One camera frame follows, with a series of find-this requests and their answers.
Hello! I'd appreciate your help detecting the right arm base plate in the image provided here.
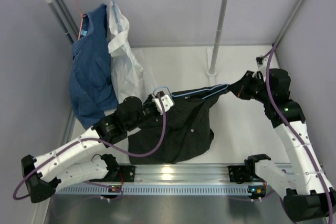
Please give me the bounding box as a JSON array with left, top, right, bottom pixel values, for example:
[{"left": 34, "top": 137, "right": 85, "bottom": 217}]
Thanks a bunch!
[{"left": 228, "top": 165, "right": 267, "bottom": 200}]

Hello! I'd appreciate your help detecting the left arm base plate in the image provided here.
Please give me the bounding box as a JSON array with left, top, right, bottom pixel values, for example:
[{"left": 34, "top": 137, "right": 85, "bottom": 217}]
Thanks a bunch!
[{"left": 102, "top": 165, "right": 135, "bottom": 183}]

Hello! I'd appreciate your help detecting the pink wire hanger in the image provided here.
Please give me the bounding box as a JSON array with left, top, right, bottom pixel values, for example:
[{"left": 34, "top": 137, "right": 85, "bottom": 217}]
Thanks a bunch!
[{"left": 73, "top": 0, "right": 86, "bottom": 40}]

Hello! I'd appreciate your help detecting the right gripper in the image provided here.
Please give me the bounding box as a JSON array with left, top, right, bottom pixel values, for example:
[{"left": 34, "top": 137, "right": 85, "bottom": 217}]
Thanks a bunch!
[{"left": 228, "top": 71, "right": 272, "bottom": 105}]

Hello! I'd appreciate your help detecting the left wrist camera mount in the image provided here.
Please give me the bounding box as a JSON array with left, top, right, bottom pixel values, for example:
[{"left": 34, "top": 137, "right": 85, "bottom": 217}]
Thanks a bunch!
[{"left": 151, "top": 92, "right": 175, "bottom": 115}]

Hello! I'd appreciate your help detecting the blue checked shirt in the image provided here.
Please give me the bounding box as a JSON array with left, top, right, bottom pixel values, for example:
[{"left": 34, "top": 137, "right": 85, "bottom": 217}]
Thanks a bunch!
[{"left": 69, "top": 4, "right": 118, "bottom": 129}]

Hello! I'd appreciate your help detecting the black pinstriped shirt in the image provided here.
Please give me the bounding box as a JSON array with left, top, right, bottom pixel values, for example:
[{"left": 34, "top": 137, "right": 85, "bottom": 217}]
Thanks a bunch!
[{"left": 128, "top": 95, "right": 220, "bottom": 165}]

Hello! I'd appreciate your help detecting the aluminium mounting rail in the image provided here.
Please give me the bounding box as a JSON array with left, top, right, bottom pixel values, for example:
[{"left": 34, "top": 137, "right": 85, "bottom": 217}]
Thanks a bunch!
[{"left": 57, "top": 163, "right": 329, "bottom": 183}]

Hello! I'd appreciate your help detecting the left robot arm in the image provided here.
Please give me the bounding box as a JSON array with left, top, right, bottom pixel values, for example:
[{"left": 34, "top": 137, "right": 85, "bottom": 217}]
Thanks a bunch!
[{"left": 21, "top": 96, "right": 170, "bottom": 204}]

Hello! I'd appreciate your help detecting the white shirt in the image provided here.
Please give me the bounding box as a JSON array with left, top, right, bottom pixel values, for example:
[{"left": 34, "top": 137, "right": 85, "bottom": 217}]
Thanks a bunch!
[{"left": 108, "top": 2, "right": 155, "bottom": 103}]

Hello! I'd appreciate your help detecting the slotted cable duct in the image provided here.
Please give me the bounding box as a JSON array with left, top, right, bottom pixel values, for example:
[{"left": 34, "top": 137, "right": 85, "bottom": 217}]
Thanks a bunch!
[{"left": 57, "top": 183, "right": 256, "bottom": 196}]

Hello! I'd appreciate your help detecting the light blue hanger with shirt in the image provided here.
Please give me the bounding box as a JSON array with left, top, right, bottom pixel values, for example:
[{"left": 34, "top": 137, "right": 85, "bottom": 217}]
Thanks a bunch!
[{"left": 111, "top": 0, "right": 123, "bottom": 33}]

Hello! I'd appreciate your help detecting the blue wire hanger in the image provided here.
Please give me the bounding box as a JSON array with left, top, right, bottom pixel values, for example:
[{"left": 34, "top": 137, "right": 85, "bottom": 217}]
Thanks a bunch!
[{"left": 152, "top": 83, "right": 229, "bottom": 99}]

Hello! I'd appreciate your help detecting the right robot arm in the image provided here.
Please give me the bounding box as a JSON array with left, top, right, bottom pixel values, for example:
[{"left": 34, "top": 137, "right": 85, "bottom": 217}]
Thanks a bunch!
[{"left": 229, "top": 69, "right": 335, "bottom": 222}]

